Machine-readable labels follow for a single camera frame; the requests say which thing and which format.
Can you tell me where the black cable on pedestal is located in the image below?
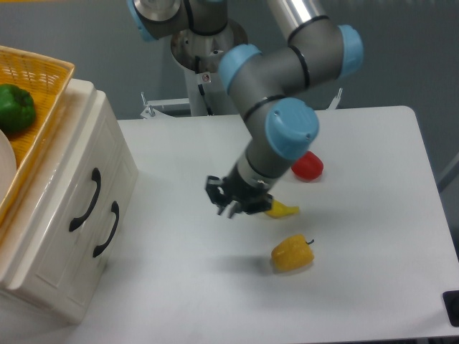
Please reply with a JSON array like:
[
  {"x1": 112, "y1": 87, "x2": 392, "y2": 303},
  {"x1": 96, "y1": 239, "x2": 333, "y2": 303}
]
[{"x1": 194, "y1": 56, "x2": 215, "y2": 116}]

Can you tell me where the black lower drawer handle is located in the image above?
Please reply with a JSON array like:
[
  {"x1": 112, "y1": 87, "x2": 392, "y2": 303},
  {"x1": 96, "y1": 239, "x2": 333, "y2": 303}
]
[{"x1": 92, "y1": 201, "x2": 120, "y2": 259}]

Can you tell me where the white drawer cabinet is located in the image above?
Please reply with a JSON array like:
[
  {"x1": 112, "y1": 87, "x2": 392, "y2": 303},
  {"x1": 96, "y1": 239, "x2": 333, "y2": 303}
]
[{"x1": 1, "y1": 79, "x2": 138, "y2": 323}]

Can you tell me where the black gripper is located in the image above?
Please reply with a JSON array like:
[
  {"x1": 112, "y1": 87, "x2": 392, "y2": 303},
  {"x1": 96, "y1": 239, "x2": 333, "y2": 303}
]
[{"x1": 205, "y1": 165, "x2": 273, "y2": 219}]

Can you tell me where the black corner device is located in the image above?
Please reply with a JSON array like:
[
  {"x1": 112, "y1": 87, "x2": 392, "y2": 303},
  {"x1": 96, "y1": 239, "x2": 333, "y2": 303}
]
[{"x1": 443, "y1": 290, "x2": 459, "y2": 328}]

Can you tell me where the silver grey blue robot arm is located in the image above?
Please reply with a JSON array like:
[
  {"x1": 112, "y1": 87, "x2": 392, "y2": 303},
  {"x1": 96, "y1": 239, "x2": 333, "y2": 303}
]
[{"x1": 128, "y1": 1, "x2": 364, "y2": 216}]

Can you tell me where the green bell pepper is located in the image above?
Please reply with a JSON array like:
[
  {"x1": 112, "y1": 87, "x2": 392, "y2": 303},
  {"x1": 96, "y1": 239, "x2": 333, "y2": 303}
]
[{"x1": 1, "y1": 84, "x2": 36, "y2": 133}]

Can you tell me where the yellow banana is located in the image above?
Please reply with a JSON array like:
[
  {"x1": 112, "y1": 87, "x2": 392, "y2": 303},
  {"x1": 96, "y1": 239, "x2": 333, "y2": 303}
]
[{"x1": 264, "y1": 200, "x2": 300, "y2": 219}]

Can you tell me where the yellow bell pepper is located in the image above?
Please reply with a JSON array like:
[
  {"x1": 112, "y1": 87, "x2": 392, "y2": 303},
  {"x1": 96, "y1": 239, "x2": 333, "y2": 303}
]
[{"x1": 271, "y1": 234, "x2": 315, "y2": 272}]

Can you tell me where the white plate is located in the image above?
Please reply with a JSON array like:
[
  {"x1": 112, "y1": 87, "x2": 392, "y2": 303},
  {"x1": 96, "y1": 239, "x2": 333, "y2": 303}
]
[{"x1": 0, "y1": 132, "x2": 16, "y2": 201}]

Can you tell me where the yellow woven basket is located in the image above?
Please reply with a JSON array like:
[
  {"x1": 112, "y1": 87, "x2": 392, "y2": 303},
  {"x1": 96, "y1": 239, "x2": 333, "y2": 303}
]
[{"x1": 1, "y1": 46, "x2": 75, "y2": 221}]

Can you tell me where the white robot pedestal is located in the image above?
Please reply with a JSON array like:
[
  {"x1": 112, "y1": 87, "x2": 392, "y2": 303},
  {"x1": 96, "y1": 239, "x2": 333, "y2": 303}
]
[{"x1": 171, "y1": 19, "x2": 248, "y2": 116}]

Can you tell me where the red bell pepper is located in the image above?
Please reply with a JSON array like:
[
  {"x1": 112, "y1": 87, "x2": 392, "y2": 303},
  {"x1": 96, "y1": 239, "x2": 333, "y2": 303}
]
[{"x1": 291, "y1": 151, "x2": 323, "y2": 181}]

